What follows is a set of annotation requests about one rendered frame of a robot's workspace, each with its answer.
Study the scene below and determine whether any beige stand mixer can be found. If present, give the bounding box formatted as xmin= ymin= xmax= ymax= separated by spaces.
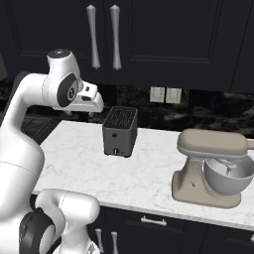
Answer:
xmin=171 ymin=128 xmax=254 ymax=209

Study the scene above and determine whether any black hob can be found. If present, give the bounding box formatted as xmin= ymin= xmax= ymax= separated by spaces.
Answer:
xmin=0 ymin=110 xmax=64 ymax=147

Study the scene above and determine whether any white wall socket plate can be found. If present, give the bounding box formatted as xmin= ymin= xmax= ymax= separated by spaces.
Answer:
xmin=149 ymin=86 xmax=167 ymax=104
xmin=165 ymin=86 xmax=183 ymax=105

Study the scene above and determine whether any black drawer front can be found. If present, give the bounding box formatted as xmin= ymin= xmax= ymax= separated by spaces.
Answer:
xmin=199 ymin=223 xmax=254 ymax=254
xmin=124 ymin=209 xmax=210 ymax=254

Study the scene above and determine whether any dark grey toaster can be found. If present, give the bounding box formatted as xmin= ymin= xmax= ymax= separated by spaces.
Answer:
xmin=101 ymin=105 xmax=139 ymax=159

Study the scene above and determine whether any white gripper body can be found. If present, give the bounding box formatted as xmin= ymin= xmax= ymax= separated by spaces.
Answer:
xmin=64 ymin=92 xmax=105 ymax=116

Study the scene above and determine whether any silver long cupboard handle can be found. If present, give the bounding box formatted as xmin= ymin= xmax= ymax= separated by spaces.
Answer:
xmin=85 ymin=4 xmax=101 ymax=70
xmin=109 ymin=4 xmax=123 ymax=71

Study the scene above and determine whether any black base cupboard door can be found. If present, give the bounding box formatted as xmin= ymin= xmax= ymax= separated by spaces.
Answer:
xmin=86 ymin=205 xmax=109 ymax=254
xmin=106 ymin=207 xmax=127 ymax=254

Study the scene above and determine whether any silver mixer bowl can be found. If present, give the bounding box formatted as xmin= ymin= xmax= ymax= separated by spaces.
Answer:
xmin=202 ymin=157 xmax=254 ymax=197

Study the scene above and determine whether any narrow black wall cupboard door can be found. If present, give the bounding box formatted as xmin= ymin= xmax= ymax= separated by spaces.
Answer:
xmin=229 ymin=0 xmax=254 ymax=95

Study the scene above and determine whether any wide black wall cupboard door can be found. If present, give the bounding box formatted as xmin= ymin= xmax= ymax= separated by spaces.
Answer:
xmin=103 ymin=0 xmax=240 ymax=92

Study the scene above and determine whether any silver base cupboard handle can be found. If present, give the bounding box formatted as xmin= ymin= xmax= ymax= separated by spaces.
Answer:
xmin=110 ymin=231 xmax=120 ymax=254
xmin=94 ymin=228 xmax=105 ymax=254

